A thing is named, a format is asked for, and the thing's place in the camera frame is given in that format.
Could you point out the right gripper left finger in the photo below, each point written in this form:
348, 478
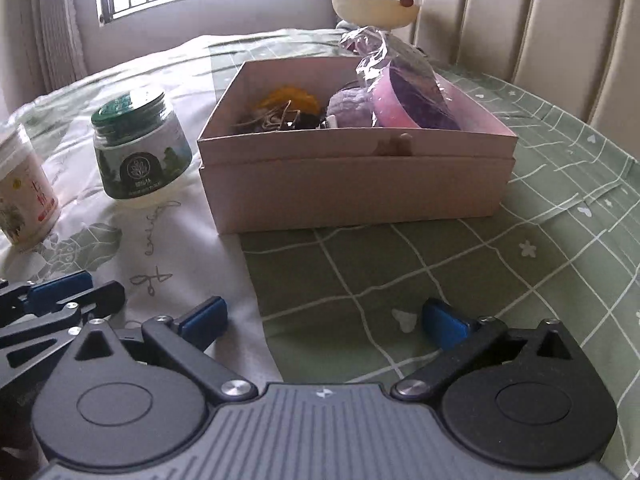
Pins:
180, 343

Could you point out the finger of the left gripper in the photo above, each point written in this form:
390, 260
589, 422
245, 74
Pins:
23, 298
97, 302

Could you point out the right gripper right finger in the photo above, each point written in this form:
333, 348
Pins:
463, 344

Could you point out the orange flower hair accessory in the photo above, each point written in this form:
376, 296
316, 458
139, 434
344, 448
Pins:
298, 98

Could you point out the pink item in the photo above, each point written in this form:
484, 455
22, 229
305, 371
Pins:
399, 82

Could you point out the purple fluffy scrunchie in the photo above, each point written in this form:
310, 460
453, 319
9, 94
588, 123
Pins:
350, 108

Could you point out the silver metal hair clip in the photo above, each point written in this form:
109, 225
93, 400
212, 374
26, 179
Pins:
277, 118

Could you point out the beige-lid paper jar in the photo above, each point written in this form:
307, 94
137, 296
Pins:
29, 205

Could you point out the green checked bed cover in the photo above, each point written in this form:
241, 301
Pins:
342, 304

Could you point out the pink cardboard box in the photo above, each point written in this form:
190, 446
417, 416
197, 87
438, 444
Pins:
302, 179

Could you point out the green-lid glass jar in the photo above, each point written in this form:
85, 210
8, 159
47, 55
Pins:
139, 143

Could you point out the grey curtain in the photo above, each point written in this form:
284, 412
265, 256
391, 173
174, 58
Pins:
58, 42

